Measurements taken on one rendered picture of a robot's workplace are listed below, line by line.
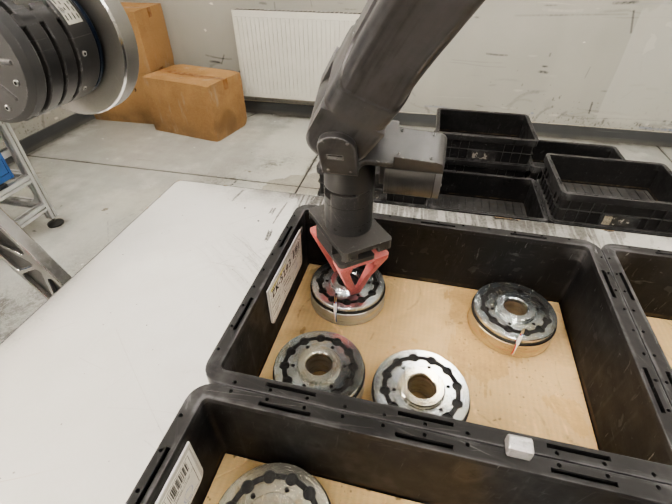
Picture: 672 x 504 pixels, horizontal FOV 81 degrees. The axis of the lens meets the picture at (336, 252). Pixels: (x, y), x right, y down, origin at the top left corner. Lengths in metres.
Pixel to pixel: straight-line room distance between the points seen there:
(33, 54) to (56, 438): 0.48
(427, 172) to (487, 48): 2.91
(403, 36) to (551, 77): 3.15
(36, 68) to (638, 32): 3.33
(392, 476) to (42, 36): 0.56
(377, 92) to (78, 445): 0.59
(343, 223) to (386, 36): 0.22
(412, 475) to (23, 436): 0.54
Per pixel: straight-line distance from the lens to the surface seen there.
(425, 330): 0.54
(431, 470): 0.38
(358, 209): 0.44
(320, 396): 0.36
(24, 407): 0.77
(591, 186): 1.79
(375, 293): 0.54
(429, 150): 0.40
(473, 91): 3.37
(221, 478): 0.45
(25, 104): 0.58
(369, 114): 0.33
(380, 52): 0.30
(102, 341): 0.79
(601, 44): 3.44
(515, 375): 0.54
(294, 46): 3.32
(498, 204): 1.73
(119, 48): 0.62
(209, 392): 0.38
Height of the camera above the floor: 1.24
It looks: 39 degrees down
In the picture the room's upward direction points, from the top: straight up
